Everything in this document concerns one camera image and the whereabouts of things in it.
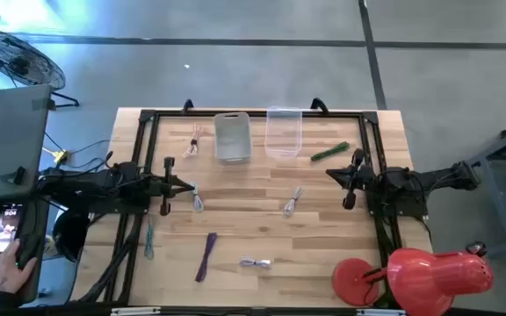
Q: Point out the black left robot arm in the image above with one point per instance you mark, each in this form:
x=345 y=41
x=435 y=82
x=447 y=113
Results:
x=103 y=184

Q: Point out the person's forearm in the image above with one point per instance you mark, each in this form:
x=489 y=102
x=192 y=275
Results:
x=0 y=300

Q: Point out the person's hand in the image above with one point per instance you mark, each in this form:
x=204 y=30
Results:
x=9 y=272

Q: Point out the black floor fan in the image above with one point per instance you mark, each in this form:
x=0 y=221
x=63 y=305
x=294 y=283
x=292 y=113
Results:
x=20 y=63

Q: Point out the clear plastic bin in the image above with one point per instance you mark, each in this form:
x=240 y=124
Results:
x=283 y=131

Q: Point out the grey desk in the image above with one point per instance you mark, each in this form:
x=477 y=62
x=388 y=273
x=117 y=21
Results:
x=2 y=140

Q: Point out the grey opaque plastic bin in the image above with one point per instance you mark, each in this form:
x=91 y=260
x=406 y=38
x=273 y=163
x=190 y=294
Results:
x=233 y=140

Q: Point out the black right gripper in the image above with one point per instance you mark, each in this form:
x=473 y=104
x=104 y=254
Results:
x=358 y=177

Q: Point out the white bracket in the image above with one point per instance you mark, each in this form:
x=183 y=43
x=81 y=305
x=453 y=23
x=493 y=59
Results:
x=134 y=311
x=380 y=312

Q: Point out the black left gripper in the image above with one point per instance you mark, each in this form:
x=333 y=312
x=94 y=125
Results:
x=167 y=186

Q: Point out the black metal table frame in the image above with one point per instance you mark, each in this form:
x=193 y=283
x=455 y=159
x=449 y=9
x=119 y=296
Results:
x=174 y=113

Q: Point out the smartphone with lit screen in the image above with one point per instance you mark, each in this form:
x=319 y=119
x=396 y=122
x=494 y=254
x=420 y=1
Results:
x=5 y=228

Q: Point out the red desk lamp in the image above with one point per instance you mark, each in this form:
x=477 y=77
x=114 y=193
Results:
x=420 y=272

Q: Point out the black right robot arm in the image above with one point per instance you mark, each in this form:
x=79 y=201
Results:
x=411 y=180

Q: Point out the black round object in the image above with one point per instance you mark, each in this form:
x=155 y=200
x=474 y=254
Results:
x=70 y=237

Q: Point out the black clamp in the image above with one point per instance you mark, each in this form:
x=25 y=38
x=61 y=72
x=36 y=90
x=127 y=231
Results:
x=16 y=175

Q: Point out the black handheld device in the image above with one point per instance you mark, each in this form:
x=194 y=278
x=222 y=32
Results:
x=31 y=237

